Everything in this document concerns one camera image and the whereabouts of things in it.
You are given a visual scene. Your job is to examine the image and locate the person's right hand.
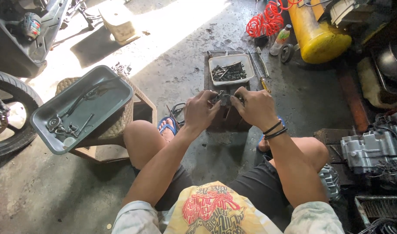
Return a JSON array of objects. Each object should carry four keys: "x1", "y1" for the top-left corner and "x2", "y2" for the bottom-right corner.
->
[{"x1": 234, "y1": 86, "x2": 279, "y2": 133}]

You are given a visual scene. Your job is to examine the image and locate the person's left hand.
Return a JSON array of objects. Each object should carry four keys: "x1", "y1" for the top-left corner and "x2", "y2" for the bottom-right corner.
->
[{"x1": 184, "y1": 90, "x2": 222, "y2": 132}]

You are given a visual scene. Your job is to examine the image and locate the small dark metal engine part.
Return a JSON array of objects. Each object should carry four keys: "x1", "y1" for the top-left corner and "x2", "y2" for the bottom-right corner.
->
[{"x1": 212, "y1": 90, "x2": 244, "y2": 106}]

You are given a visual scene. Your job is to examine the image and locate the black wrist bands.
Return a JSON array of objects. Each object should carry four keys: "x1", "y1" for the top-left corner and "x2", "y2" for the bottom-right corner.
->
[{"x1": 262, "y1": 120, "x2": 288, "y2": 141}]

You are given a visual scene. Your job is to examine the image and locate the dark wooden work block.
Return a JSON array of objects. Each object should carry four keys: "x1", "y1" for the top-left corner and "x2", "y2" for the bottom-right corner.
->
[{"x1": 203, "y1": 50, "x2": 253, "y2": 132}]

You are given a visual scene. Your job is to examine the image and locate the heap of dark bolts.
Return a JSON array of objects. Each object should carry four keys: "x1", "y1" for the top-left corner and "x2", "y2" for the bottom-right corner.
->
[{"x1": 212, "y1": 62, "x2": 247, "y2": 82}]

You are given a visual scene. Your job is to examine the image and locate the white plastic tray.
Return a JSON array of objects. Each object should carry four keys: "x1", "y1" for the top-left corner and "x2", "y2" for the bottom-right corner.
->
[{"x1": 208, "y1": 54, "x2": 255, "y2": 86}]

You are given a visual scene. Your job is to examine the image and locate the long metal tool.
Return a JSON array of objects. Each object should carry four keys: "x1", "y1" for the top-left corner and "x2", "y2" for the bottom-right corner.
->
[{"x1": 255, "y1": 46, "x2": 270, "y2": 78}]

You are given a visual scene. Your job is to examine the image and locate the black compressor wheel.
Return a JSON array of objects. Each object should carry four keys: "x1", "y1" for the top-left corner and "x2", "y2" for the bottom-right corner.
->
[{"x1": 280, "y1": 44, "x2": 295, "y2": 63}]

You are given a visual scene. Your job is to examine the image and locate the plastic bottle with green label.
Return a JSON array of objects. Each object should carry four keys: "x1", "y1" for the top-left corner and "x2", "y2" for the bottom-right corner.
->
[{"x1": 269, "y1": 24, "x2": 292, "y2": 56}]

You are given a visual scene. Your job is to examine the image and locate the brown woven plastic stool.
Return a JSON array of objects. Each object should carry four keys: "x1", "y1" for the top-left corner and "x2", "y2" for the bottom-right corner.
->
[{"x1": 55, "y1": 74, "x2": 158, "y2": 164}]

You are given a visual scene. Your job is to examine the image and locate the yellow air compressor tank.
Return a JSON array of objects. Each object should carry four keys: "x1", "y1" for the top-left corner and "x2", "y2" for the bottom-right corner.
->
[{"x1": 288, "y1": 0, "x2": 353, "y2": 64}]

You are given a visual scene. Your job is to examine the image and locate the silver finned engine cylinder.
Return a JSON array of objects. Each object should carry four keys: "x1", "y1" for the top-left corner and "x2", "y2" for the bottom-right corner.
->
[{"x1": 318, "y1": 164, "x2": 341, "y2": 202}]

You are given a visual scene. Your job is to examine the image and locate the black curved lever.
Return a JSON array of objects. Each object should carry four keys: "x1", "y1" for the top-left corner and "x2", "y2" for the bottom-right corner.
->
[{"x1": 64, "y1": 76, "x2": 121, "y2": 117}]

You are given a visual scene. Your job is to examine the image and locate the thin metal rod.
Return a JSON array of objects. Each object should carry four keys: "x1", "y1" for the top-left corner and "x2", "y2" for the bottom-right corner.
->
[{"x1": 75, "y1": 113, "x2": 95, "y2": 137}]

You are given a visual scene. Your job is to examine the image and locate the grey plastic tray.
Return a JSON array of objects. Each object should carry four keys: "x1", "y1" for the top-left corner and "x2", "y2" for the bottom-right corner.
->
[{"x1": 30, "y1": 65, "x2": 134, "y2": 155}]

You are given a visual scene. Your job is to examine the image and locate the beige plastic stool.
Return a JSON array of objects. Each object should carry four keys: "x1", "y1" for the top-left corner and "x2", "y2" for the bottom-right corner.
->
[{"x1": 98, "y1": 0, "x2": 141, "y2": 46}]

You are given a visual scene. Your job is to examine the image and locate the silver engine block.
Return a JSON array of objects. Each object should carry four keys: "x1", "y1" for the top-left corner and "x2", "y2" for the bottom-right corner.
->
[{"x1": 340, "y1": 111, "x2": 397, "y2": 176}]

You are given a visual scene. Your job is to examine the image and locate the round metal gear part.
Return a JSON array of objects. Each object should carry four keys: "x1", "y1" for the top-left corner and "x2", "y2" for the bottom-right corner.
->
[{"x1": 46, "y1": 114, "x2": 62, "y2": 132}]

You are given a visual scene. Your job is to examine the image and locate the black metal pot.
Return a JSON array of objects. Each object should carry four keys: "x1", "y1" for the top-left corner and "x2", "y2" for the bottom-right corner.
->
[{"x1": 375, "y1": 37, "x2": 397, "y2": 85}]

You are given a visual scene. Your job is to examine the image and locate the grey scooter body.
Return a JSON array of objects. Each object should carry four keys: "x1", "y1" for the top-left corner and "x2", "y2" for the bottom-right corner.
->
[{"x1": 0, "y1": 0, "x2": 103, "y2": 78}]

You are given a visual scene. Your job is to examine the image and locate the motorcycle wheel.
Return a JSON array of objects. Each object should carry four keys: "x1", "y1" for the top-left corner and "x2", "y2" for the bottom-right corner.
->
[{"x1": 0, "y1": 69, "x2": 44, "y2": 160}]

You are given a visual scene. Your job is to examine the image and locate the black cable loop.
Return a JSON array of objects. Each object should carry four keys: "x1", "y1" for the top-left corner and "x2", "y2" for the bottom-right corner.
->
[{"x1": 170, "y1": 102, "x2": 187, "y2": 125}]

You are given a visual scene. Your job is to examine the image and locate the yellow handled screwdriver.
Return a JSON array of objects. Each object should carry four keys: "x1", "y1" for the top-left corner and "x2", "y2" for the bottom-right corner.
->
[{"x1": 248, "y1": 49, "x2": 272, "y2": 94}]

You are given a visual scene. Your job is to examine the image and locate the red coiled air hose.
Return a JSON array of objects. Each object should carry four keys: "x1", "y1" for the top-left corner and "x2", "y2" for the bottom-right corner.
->
[{"x1": 246, "y1": 0, "x2": 303, "y2": 38}]

